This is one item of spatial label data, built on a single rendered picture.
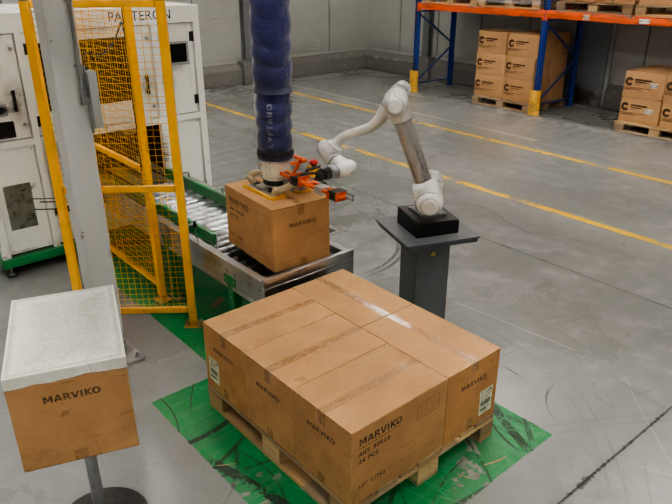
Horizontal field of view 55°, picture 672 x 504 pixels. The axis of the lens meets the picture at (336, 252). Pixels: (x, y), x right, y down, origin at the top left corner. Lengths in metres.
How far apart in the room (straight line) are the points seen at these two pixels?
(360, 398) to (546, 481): 1.06
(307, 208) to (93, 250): 1.26
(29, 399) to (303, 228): 1.98
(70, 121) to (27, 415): 1.77
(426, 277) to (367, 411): 1.54
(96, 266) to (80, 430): 1.63
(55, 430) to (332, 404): 1.10
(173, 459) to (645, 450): 2.41
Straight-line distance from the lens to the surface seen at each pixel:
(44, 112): 4.29
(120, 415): 2.58
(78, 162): 3.85
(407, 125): 3.72
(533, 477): 3.48
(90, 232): 3.98
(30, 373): 2.47
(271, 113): 3.86
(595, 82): 12.18
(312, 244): 3.97
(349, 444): 2.78
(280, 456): 3.36
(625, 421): 3.99
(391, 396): 2.94
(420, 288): 4.20
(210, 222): 4.85
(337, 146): 4.06
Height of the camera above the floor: 2.30
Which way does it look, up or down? 24 degrees down
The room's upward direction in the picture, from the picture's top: straight up
